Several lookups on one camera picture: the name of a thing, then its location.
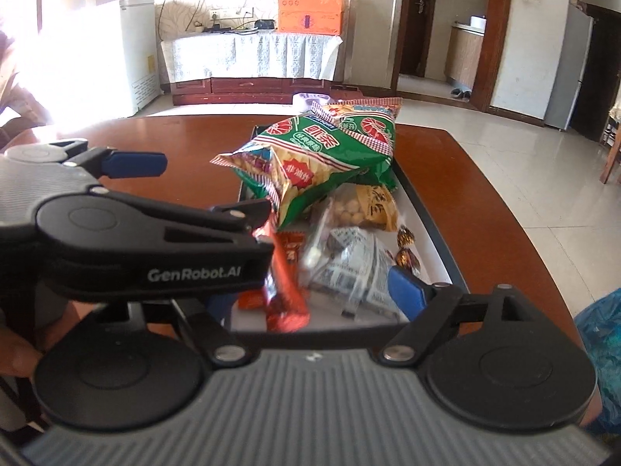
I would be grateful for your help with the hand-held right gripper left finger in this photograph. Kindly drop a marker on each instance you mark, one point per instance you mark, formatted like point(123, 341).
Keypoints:
point(208, 330)

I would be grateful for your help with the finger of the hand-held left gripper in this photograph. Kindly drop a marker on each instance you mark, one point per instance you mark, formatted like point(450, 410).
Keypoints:
point(136, 165)
point(242, 245)

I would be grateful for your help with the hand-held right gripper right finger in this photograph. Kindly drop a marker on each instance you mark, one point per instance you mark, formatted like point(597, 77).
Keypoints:
point(402, 291)

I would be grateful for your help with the orange snack packet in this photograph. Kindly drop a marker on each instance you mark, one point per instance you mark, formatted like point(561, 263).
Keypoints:
point(250, 301)

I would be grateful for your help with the grey printed snack packet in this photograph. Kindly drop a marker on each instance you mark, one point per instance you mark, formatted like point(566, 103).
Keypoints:
point(349, 262)

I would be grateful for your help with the red foil snack packet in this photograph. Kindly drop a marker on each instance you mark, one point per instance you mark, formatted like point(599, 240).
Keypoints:
point(286, 296)

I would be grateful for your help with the grey tray box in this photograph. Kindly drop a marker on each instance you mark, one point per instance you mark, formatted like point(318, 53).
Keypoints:
point(339, 326)

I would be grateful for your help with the green snack packet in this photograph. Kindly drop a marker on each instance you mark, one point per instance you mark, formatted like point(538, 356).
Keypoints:
point(291, 174)
point(383, 126)

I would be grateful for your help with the brown and yellow snack packet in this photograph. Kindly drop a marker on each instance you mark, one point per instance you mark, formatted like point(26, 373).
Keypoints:
point(373, 208)

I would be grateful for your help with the person's left hand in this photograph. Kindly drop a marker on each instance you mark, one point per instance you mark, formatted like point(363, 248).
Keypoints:
point(17, 354)

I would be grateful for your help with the brown wrapped candy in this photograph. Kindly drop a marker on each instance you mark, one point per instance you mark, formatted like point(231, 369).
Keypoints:
point(406, 237)
point(407, 259)

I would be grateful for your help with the white chest freezer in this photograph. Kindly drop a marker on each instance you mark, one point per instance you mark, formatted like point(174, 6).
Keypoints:
point(121, 58)

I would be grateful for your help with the dark wooden TV cabinet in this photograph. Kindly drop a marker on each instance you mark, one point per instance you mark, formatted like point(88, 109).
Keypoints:
point(242, 90)

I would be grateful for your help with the cabinet with lace cloth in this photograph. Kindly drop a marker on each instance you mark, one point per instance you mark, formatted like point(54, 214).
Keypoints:
point(252, 58)

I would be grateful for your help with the white and purple bottle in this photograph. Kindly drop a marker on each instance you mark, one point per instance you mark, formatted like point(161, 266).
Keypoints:
point(305, 99)

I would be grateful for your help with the black power strip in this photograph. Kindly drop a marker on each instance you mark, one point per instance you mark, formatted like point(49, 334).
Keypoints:
point(218, 28)

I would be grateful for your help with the black set-top box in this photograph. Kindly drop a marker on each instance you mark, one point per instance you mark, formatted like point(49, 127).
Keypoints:
point(265, 25)

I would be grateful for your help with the blue plastic bag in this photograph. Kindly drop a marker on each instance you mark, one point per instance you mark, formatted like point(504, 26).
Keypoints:
point(601, 349)

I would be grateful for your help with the orange cardboard box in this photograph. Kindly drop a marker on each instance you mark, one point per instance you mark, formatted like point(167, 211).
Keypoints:
point(310, 9)

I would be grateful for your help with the wooden kitchen counter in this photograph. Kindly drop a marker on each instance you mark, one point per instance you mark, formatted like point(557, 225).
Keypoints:
point(463, 58)

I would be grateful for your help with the brown wooden door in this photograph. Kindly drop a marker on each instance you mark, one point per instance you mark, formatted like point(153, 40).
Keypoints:
point(417, 34)

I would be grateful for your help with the silver refrigerator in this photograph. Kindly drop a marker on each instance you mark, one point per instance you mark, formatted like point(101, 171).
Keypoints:
point(565, 68)

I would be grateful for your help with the lace table cover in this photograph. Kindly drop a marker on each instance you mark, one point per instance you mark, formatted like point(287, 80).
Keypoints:
point(616, 115)

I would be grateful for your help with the white pot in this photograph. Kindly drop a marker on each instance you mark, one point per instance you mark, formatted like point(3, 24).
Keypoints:
point(478, 22)

